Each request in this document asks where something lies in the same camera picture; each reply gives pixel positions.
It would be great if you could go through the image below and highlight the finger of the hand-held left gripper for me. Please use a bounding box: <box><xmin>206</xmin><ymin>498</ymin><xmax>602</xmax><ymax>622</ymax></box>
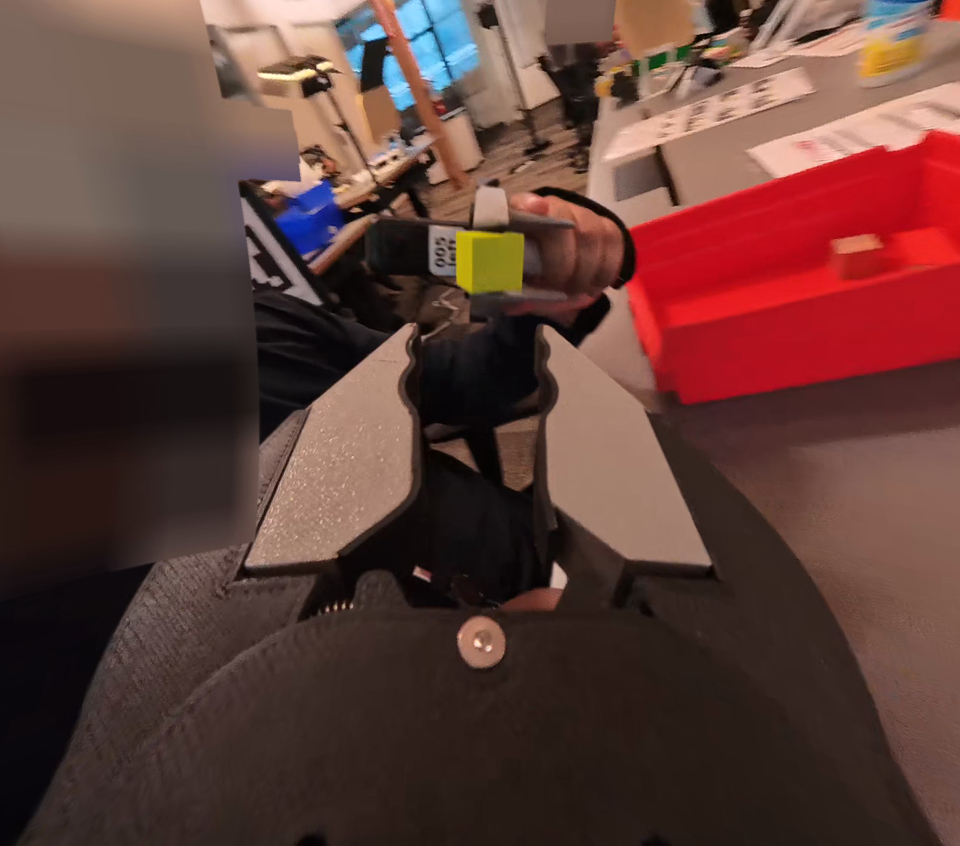
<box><xmin>469</xmin><ymin>285</ymin><xmax>573</xmax><ymax>322</ymax></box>
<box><xmin>471</xmin><ymin>184</ymin><xmax>579</xmax><ymax>236</ymax></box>

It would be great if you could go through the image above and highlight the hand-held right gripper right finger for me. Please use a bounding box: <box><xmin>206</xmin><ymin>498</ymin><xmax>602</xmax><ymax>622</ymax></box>
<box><xmin>532</xmin><ymin>324</ymin><xmax>715</xmax><ymax>590</ymax></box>

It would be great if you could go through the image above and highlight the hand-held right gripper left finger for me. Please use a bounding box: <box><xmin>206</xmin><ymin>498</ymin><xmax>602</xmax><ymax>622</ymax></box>
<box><xmin>242</xmin><ymin>323</ymin><xmax>427</xmax><ymax>577</ymax></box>

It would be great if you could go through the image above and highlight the red plastic bin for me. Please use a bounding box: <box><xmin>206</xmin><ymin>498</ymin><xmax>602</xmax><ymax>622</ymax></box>
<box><xmin>626</xmin><ymin>129</ymin><xmax>960</xmax><ymax>406</ymax></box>

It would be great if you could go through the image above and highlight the natural wooden cube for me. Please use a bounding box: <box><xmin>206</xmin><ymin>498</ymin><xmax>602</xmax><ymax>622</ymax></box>
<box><xmin>831</xmin><ymin>234</ymin><xmax>884</xmax><ymax>282</ymax></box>

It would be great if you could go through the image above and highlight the long red wooden block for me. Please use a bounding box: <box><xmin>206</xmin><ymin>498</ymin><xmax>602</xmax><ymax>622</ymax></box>
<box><xmin>881</xmin><ymin>227</ymin><xmax>954</xmax><ymax>271</ymax></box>

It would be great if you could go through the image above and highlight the person's left hand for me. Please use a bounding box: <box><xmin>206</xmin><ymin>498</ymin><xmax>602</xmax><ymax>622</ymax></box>
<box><xmin>510</xmin><ymin>189</ymin><xmax>630</xmax><ymax>318</ymax></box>

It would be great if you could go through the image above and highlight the wooden office desk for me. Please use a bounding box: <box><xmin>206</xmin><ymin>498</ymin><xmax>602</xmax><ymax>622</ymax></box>
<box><xmin>303</xmin><ymin>144</ymin><xmax>444</xmax><ymax>277</ymax></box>

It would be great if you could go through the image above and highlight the blue plastic bin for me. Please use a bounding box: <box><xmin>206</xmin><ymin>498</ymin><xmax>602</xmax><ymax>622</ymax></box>
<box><xmin>273</xmin><ymin>180</ymin><xmax>348</xmax><ymax>256</ymax></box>

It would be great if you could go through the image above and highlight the black and white marker board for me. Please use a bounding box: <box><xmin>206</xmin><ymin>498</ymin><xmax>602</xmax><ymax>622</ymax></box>
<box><xmin>240</xmin><ymin>180</ymin><xmax>331</xmax><ymax>309</ymax></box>

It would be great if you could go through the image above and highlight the tan cardboard panel on stand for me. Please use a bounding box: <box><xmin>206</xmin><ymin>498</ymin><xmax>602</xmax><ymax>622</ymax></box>
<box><xmin>615</xmin><ymin>0</ymin><xmax>696</xmax><ymax>63</ymax></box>
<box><xmin>360</xmin><ymin>88</ymin><xmax>404</xmax><ymax>144</ymax></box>

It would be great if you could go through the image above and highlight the black light flag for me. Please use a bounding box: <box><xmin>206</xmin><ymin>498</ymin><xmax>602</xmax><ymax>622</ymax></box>
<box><xmin>360</xmin><ymin>39</ymin><xmax>393</xmax><ymax>93</ymax></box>

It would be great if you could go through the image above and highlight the panel light on tripod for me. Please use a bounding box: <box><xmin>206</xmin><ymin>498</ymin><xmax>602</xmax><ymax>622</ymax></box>
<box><xmin>257</xmin><ymin>54</ymin><xmax>376</xmax><ymax>187</ymax></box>

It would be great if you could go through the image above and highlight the paper sheet with picture grid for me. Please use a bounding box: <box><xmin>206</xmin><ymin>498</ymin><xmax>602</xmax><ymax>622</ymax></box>
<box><xmin>602</xmin><ymin>68</ymin><xmax>816</xmax><ymax>162</ymax></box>

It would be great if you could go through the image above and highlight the paper sheet with red print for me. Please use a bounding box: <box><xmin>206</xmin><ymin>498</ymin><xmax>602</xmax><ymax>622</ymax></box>
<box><xmin>746</xmin><ymin>102</ymin><xmax>960</xmax><ymax>180</ymax></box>

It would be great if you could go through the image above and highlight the wooden support post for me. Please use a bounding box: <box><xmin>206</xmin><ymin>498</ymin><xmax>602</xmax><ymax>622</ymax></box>
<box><xmin>315</xmin><ymin>0</ymin><xmax>468</xmax><ymax>189</ymax></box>

